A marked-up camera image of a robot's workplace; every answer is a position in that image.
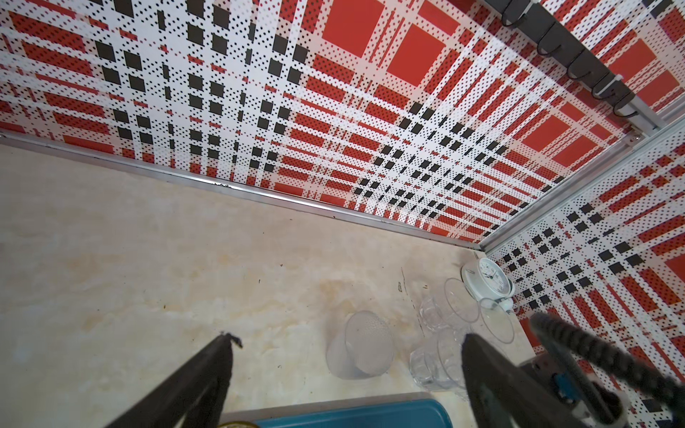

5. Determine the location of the amber tall glass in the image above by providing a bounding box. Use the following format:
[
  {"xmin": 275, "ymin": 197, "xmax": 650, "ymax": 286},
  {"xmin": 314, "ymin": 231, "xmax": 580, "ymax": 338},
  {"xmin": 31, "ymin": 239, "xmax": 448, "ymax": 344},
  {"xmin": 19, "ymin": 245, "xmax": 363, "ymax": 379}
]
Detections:
[{"xmin": 218, "ymin": 421, "xmax": 260, "ymax": 428}]

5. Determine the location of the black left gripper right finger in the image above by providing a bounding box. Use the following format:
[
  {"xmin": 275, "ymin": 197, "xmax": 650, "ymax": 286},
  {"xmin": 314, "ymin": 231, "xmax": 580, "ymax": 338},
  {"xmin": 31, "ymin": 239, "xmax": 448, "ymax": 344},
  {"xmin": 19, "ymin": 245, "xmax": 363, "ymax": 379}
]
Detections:
[{"xmin": 461, "ymin": 333, "xmax": 584, "ymax": 427}]

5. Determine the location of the teal plastic tray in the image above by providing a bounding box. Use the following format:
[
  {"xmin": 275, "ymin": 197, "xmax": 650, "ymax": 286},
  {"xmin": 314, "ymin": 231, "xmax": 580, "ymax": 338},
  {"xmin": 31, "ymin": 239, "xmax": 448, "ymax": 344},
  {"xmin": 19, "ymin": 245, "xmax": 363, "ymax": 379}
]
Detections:
[{"xmin": 253, "ymin": 399, "xmax": 453, "ymax": 428}]

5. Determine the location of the clear glass back right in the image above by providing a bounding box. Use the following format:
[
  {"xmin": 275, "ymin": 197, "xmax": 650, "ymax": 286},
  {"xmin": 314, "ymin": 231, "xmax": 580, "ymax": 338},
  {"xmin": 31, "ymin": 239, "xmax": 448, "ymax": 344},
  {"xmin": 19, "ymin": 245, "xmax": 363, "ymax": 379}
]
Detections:
[{"xmin": 474, "ymin": 298, "xmax": 515, "ymax": 345}]

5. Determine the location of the frosted white cup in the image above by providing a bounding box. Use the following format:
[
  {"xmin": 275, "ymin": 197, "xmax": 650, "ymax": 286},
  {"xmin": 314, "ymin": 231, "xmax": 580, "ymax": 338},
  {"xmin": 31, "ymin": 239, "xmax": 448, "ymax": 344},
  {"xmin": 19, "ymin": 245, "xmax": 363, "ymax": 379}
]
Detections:
[{"xmin": 326, "ymin": 310, "xmax": 395, "ymax": 380}]

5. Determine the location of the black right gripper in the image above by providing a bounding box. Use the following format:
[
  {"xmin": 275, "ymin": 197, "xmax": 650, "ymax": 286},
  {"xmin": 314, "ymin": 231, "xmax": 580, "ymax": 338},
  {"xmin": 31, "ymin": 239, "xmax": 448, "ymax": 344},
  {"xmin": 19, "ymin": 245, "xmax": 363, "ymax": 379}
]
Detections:
[{"xmin": 518, "ymin": 360, "xmax": 629, "ymax": 427}]

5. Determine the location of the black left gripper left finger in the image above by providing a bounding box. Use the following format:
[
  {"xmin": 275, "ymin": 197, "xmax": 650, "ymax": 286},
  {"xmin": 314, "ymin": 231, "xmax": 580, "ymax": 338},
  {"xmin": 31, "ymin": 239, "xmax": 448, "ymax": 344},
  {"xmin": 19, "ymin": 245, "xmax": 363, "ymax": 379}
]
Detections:
[{"xmin": 109, "ymin": 333, "xmax": 243, "ymax": 427}]

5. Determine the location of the black hook rail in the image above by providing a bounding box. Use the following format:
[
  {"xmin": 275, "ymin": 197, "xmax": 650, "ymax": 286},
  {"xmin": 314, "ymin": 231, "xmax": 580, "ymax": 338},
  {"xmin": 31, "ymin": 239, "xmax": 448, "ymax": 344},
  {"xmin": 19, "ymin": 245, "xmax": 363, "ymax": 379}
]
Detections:
[{"xmin": 484, "ymin": 0, "xmax": 640, "ymax": 119}]

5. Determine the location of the clear glass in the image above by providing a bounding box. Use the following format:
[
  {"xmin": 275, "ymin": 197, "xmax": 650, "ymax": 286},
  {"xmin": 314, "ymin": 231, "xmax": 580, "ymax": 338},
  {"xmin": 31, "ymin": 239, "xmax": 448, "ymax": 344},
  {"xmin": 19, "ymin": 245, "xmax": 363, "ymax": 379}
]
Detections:
[
  {"xmin": 419, "ymin": 277, "xmax": 480, "ymax": 332},
  {"xmin": 409, "ymin": 328, "xmax": 470, "ymax": 393},
  {"xmin": 474, "ymin": 298, "xmax": 515, "ymax": 345}
]

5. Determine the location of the clear glass front right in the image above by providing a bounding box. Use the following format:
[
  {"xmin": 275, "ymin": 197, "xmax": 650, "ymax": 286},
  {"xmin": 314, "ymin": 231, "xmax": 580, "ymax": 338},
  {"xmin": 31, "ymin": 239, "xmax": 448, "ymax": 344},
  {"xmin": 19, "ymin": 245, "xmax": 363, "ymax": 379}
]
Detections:
[{"xmin": 409, "ymin": 328, "xmax": 470, "ymax": 393}]

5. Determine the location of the white alarm clock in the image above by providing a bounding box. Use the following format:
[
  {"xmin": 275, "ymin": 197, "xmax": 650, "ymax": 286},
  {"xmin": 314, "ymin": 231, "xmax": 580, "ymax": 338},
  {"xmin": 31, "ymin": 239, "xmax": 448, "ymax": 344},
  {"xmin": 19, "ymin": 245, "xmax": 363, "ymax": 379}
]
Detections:
[{"xmin": 460, "ymin": 258, "xmax": 517, "ymax": 312}]

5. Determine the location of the black corrugated right cable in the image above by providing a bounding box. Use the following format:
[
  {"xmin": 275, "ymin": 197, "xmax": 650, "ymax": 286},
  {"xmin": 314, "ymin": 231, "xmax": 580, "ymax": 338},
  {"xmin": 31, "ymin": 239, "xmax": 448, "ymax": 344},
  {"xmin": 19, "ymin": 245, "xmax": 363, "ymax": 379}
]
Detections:
[{"xmin": 528, "ymin": 311, "xmax": 685, "ymax": 413}]

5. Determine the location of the clear glass back left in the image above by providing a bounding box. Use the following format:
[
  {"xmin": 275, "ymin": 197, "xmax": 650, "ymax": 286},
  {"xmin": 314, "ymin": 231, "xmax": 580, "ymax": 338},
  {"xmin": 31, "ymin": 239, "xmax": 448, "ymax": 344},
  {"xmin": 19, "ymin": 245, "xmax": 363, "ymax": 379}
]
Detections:
[{"xmin": 419, "ymin": 277, "xmax": 480, "ymax": 332}]

